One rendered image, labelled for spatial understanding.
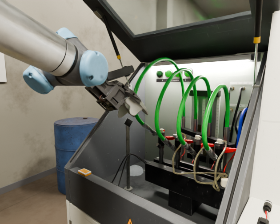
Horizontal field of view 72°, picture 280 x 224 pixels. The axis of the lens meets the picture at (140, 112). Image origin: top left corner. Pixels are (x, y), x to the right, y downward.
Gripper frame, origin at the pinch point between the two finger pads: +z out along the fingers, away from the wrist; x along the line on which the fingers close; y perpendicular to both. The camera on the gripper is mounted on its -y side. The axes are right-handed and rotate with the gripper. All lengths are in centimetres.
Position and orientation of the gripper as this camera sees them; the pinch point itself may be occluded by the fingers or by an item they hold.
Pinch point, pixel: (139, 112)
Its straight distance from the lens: 69.4
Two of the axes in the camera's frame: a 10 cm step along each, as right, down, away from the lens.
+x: 6.0, -1.1, -7.9
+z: 6.4, 6.6, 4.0
